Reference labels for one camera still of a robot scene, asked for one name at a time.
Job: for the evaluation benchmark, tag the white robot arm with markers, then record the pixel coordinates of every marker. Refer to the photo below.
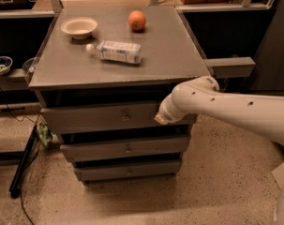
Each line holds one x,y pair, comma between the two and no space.
259,114

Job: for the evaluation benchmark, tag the grey side shelf bar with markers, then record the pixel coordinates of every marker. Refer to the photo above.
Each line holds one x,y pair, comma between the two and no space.
235,67

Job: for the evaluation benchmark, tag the black floor bar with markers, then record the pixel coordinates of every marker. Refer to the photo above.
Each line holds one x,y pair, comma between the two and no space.
15,187

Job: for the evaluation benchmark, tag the beige paper bowl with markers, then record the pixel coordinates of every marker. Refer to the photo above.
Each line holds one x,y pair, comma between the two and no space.
79,28

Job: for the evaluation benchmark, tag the grey drawer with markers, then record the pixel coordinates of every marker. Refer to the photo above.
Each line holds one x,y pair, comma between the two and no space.
128,171
79,152
101,117

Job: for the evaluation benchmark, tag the grey drawer cabinet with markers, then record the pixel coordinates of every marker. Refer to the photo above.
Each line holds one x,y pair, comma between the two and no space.
67,75

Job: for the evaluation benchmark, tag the grey top drawer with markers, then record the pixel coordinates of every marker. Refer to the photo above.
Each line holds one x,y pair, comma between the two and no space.
101,117

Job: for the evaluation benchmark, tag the grey middle drawer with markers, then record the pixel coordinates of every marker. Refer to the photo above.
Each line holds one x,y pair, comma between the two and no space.
79,152

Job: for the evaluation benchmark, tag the clear plastic water bottle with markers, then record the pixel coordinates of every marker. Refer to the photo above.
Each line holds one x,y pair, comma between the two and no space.
116,51

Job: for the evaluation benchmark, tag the green power strip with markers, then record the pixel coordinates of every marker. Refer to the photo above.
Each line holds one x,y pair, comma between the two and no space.
46,137

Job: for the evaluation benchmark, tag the clear plastic container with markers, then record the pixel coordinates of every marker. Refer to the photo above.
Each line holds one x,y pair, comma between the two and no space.
30,66

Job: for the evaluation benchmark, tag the grey bottom drawer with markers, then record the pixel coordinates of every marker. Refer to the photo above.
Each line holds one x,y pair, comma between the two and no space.
128,171

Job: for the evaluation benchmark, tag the blue patterned bowl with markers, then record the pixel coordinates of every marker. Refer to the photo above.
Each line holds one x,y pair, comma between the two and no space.
5,65

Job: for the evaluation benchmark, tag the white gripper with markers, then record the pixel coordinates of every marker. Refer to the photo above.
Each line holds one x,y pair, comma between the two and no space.
164,112

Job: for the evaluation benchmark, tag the orange fruit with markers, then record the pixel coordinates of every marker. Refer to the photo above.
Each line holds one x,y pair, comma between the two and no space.
136,20

